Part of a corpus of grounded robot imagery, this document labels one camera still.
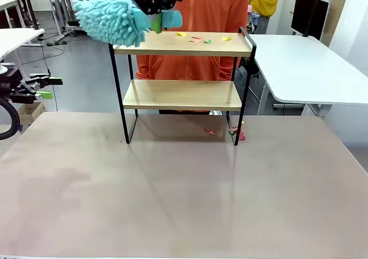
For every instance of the person in yellow top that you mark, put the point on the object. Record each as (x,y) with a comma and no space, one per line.
(266,0)

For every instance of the black floor power strip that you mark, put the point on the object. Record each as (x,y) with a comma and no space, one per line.
(57,43)

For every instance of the yellow crumpled paper scrap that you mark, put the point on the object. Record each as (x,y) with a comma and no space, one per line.
(181,34)

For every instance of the large white table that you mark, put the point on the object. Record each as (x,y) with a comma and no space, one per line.
(304,69)

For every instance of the brown cardboard panel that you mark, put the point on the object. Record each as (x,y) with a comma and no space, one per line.
(337,15)

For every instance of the green shiny wrapper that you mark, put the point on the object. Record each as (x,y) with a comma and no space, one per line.
(215,113)

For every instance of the person in orange hoodie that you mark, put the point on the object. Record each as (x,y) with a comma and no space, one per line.
(207,15)

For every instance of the teal microfiber duster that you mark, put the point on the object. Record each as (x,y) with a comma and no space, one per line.
(109,20)

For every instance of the yellow flat paper scrap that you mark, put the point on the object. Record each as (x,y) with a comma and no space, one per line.
(226,38)

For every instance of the black pole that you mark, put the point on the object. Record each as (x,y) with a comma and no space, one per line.
(32,12)

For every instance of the brown cardboard box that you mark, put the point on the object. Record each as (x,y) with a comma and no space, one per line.
(31,112)

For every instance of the black office chair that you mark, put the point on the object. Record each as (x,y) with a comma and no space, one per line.
(250,68)

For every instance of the black monitor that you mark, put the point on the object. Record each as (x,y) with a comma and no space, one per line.
(309,15)

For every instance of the black frame wooden shelf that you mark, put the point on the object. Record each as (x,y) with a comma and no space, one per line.
(184,48)

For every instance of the red curved paper scrap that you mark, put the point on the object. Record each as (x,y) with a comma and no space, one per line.
(210,131)

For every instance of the white desk with dark panel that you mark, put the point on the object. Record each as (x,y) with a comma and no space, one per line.
(11,2)

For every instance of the white table with pole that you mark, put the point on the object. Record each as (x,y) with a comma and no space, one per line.
(17,39)

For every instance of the red chunky paper scrap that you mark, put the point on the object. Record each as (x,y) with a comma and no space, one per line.
(241,135)

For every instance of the pink paper scrap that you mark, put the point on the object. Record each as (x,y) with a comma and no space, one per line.
(195,41)

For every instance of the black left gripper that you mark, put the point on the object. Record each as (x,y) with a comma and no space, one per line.
(10,84)

